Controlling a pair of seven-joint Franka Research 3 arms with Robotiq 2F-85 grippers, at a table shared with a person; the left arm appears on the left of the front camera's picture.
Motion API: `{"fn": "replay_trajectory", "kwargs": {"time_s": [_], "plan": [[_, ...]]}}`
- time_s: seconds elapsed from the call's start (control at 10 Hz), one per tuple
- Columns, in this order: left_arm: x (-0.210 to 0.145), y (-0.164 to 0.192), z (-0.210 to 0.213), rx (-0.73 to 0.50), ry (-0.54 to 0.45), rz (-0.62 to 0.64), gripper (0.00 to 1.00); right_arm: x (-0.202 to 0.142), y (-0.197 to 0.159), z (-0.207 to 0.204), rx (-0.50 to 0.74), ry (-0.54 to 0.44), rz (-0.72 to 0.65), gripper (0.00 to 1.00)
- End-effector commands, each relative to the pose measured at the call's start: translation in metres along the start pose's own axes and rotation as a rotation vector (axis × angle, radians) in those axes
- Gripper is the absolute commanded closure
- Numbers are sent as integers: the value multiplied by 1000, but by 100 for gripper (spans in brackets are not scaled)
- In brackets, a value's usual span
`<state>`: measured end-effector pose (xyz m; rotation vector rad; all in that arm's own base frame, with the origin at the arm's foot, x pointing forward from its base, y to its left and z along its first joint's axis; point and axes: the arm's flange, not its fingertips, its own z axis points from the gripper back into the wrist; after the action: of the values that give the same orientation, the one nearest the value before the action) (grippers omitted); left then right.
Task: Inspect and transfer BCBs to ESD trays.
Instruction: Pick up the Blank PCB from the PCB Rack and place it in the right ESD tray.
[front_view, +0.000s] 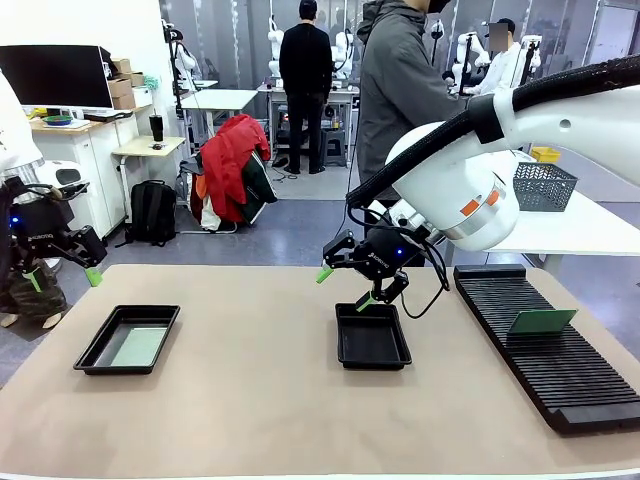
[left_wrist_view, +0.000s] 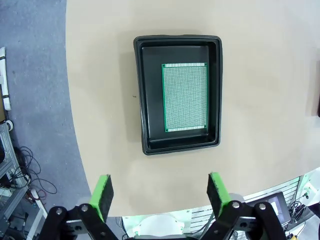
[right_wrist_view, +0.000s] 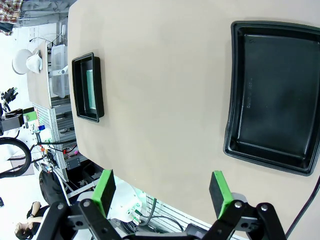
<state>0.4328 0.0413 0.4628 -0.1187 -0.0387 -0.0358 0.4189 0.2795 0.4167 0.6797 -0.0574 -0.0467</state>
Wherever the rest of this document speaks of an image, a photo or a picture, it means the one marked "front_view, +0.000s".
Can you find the red jacket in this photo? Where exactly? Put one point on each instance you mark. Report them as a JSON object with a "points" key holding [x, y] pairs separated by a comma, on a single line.
{"points": [[227, 155]]}

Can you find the green circuit board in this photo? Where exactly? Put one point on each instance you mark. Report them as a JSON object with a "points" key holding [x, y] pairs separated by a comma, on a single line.
{"points": [[140, 347], [542, 322]]}

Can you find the grey step stool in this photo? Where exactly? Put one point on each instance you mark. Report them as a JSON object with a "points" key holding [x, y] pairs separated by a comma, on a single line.
{"points": [[332, 147]]}

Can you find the person in grey jacket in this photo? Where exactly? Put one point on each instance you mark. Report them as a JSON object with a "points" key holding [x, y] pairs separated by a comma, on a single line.
{"points": [[395, 90]]}

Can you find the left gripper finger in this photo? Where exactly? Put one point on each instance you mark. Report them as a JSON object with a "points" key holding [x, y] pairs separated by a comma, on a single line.
{"points": [[34, 280], [87, 247]]}

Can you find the metal workbench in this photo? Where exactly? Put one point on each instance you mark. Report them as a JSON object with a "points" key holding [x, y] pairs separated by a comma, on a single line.
{"points": [[345, 92]]}

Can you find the black computer monitor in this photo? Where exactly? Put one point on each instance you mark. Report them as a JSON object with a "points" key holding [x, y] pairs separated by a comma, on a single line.
{"points": [[55, 75]]}

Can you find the white desk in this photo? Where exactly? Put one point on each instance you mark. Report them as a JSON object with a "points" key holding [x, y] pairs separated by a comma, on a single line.
{"points": [[220, 97]]}

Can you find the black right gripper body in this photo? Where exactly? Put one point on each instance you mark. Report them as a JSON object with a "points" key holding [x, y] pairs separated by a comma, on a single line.
{"points": [[387, 252]]}

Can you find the black ESD tray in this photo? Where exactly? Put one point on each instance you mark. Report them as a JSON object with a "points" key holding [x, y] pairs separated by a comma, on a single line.
{"points": [[372, 345], [125, 316]]}

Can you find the green bowl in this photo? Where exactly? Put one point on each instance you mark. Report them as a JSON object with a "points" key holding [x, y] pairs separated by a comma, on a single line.
{"points": [[57, 120]]}

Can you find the small wooden side table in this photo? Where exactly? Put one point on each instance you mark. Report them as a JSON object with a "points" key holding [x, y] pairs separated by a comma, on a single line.
{"points": [[150, 146]]}

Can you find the person in black clothes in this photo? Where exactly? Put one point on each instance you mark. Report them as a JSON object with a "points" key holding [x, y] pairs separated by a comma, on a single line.
{"points": [[305, 60]]}

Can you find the black slotted board rack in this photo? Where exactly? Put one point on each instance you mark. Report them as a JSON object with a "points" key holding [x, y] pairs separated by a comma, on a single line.
{"points": [[550, 370]]}

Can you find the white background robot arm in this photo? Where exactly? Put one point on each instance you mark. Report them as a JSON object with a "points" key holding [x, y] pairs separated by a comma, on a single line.
{"points": [[185, 57], [475, 47], [345, 50], [275, 50]]}

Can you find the yellow box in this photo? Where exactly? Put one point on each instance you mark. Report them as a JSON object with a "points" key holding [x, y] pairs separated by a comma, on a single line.
{"points": [[545, 155]]}

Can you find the person in white shirt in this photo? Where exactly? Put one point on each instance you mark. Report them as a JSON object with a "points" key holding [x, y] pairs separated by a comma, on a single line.
{"points": [[505, 70]]}

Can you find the cardboard box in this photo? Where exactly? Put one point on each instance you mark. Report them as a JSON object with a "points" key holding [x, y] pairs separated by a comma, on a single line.
{"points": [[120, 87], [121, 66], [124, 101], [137, 79]]}

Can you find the black tumbler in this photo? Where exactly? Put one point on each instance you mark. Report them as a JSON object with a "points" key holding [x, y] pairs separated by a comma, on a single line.
{"points": [[157, 130]]}

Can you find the white cabinet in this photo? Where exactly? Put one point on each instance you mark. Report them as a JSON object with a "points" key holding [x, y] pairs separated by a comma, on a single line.
{"points": [[100, 165]]}

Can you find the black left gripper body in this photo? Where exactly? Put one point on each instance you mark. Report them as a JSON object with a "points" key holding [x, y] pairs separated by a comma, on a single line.
{"points": [[42, 225]]}

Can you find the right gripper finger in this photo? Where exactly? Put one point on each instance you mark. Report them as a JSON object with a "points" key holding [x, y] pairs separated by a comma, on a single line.
{"points": [[340, 250], [387, 292]]}

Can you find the black laptop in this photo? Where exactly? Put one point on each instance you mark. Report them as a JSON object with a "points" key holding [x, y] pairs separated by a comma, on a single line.
{"points": [[107, 116]]}

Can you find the black backpack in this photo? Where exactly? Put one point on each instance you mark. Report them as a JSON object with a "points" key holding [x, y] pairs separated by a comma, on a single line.
{"points": [[152, 210]]}

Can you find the person in camouflage trousers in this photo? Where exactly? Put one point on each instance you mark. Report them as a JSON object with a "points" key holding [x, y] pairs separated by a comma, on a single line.
{"points": [[45, 300]]}

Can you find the grey mesh basket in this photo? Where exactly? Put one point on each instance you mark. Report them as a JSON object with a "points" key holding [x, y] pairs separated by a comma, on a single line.
{"points": [[545, 187]]}

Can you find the dark green jacket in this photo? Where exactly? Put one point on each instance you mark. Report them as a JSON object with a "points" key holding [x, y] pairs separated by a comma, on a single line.
{"points": [[260, 187]]}

